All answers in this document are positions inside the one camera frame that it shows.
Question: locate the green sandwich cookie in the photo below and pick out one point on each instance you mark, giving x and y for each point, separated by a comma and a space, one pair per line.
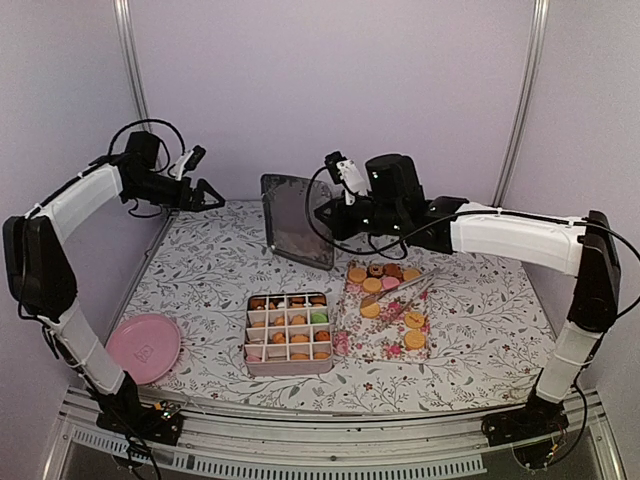
319, 318

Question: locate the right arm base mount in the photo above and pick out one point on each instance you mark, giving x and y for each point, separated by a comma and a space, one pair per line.
523, 423

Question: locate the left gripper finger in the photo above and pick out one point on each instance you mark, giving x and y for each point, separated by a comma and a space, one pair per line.
204, 190
201, 204

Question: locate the aluminium front rail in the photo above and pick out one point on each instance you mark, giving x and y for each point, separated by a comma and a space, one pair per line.
224, 440

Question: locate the brown flower cookie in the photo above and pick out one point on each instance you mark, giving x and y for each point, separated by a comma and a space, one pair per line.
393, 270

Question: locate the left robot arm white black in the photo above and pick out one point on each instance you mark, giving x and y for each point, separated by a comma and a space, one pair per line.
40, 275

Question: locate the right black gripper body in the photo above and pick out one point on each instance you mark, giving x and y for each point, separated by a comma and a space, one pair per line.
381, 219

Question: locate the chocolate sprinkled donut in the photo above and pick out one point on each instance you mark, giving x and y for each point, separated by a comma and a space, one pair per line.
375, 271

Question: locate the pink round plate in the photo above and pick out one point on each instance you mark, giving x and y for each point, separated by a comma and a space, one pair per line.
146, 346

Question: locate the floral rectangular tray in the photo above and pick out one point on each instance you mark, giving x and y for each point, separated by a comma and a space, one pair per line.
363, 339

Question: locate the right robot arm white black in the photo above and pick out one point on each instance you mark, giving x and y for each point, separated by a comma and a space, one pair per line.
581, 247

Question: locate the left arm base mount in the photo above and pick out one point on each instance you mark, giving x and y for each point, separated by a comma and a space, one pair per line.
146, 423

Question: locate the metal cookie tin with dividers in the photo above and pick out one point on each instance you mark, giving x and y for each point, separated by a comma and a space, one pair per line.
278, 328

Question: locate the round embossed biscuit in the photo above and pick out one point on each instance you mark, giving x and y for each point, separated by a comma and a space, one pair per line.
414, 340

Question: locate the right aluminium corner post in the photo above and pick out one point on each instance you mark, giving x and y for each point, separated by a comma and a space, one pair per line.
533, 58

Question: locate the aluminium corner post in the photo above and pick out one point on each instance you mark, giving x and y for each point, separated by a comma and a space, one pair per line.
126, 36
533, 58

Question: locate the floral tablecloth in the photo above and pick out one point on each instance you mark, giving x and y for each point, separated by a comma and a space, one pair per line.
489, 335

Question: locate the white handled food tongs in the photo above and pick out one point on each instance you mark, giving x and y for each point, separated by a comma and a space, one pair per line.
386, 306

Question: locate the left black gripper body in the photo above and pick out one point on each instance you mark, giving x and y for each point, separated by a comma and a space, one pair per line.
170, 197

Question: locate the metal tin lid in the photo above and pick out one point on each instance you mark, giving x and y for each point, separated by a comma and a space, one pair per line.
287, 230

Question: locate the left aluminium corner post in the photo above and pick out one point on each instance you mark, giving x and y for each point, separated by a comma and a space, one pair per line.
126, 36

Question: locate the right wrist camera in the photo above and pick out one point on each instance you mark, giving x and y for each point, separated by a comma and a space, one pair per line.
344, 172

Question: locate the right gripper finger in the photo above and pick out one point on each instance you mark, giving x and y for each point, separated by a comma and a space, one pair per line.
336, 225
330, 209

